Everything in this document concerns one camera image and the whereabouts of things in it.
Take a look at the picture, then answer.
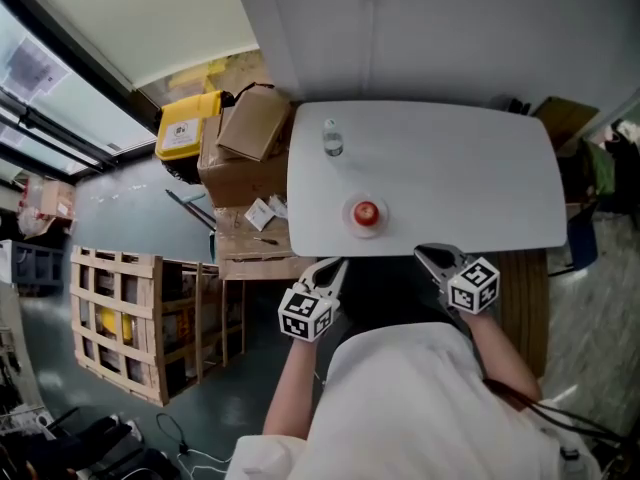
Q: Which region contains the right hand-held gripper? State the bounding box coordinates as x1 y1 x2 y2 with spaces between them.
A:
413 241 502 319

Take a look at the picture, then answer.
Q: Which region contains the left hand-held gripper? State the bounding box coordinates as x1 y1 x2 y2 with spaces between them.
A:
277 256 350 344

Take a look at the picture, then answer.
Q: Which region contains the red apple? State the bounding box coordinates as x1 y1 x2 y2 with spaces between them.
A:
352 200 379 228

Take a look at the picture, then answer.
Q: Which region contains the person's left forearm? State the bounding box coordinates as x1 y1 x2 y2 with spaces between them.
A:
262 336 318 440

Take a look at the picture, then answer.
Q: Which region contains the person's right forearm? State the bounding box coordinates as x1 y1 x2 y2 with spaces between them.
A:
458 311 545 410

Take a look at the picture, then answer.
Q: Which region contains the white paper packet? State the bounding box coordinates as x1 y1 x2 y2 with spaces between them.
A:
243 197 277 232

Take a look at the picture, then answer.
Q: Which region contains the brown wooden board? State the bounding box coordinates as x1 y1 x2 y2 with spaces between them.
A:
497 248 552 380

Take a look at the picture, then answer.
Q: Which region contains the large cardboard box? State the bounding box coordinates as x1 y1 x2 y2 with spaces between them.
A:
197 112 292 210

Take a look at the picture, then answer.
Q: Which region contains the clear plastic water bottle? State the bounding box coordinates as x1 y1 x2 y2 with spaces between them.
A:
322 117 346 159

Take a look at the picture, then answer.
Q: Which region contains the blue chair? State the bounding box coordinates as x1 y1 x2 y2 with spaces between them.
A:
547 200 602 280

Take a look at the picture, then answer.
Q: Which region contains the person's white shirt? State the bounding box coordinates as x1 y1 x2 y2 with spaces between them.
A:
224 320 602 480

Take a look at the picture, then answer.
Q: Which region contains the small flat cardboard box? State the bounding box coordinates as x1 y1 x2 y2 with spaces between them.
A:
215 87 294 164

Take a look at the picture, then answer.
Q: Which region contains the black power adapter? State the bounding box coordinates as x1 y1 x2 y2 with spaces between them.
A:
499 94 532 117

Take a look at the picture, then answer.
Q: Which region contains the green cloth bag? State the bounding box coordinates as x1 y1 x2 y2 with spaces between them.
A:
582 137 617 200

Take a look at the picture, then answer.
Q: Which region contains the brown cardboard box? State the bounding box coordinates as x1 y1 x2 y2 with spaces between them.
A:
530 95 602 152

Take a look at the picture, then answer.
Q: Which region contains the yellow plastic bin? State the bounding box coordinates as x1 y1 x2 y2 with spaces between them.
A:
154 90 237 185

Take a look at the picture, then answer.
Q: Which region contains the wooden slat crate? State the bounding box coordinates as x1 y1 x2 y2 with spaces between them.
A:
69 245 247 409

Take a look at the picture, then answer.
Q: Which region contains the small labelled cardboard box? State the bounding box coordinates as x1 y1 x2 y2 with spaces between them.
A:
39 180 77 220

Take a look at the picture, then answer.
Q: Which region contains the dark storage rack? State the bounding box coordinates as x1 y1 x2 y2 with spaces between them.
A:
0 239 67 300

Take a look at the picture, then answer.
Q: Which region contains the clear plastic bag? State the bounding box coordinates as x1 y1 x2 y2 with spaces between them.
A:
16 174 47 237

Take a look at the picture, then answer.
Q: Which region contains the white roller blind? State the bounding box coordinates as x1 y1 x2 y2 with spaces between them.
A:
9 0 262 90

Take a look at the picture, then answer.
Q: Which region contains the black framed glass door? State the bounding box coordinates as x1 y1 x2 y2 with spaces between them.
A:
0 0 159 185

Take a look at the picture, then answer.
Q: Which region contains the black floor cable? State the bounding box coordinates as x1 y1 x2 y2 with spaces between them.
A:
155 412 190 457

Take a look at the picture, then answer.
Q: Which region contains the white wall cable conduit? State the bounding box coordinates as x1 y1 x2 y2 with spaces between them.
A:
366 0 378 102

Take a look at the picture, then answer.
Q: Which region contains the white floor cable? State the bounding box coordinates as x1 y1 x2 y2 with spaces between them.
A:
176 449 232 480

